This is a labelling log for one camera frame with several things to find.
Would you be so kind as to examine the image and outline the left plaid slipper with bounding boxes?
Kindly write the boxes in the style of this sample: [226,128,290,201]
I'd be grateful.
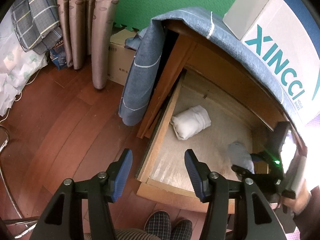
[144,210,171,240]

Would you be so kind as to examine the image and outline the wooden nightstand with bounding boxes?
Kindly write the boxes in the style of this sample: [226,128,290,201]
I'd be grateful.
[137,20,288,138]

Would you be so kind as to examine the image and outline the white floral bedsheet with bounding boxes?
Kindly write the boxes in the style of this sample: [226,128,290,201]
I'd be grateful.
[0,11,47,116]

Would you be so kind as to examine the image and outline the white socks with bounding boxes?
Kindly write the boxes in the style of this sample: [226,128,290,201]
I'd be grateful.
[170,105,211,140]

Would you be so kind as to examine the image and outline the grey blue underwear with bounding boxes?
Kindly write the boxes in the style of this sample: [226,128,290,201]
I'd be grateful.
[227,141,254,174]

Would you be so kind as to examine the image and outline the beige patterned curtain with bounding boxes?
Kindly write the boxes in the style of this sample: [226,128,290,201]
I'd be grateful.
[57,0,120,89]

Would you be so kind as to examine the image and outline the blue checked cloth cover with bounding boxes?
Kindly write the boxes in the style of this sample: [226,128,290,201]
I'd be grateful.
[119,7,302,135]

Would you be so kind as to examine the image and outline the grey plaid bedding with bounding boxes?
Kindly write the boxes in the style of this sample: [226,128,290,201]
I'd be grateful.
[11,0,62,55]

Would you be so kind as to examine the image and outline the right plaid slipper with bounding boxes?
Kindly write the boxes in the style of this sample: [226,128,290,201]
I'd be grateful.
[170,219,193,240]

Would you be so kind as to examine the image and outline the white XINCCI shoe box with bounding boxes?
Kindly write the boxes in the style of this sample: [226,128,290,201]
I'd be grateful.
[223,0,319,125]

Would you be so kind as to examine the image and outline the person's right hand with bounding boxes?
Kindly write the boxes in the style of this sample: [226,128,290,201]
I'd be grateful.
[270,181,311,214]

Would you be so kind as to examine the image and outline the plaid slipper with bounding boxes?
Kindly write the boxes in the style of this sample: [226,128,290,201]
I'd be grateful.
[144,210,171,240]
[170,219,193,240]

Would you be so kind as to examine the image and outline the cardboard box behind nightstand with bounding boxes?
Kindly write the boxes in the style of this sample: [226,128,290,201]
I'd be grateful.
[107,29,136,86]

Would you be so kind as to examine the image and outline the wooden drawer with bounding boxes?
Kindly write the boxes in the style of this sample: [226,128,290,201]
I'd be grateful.
[137,71,270,212]

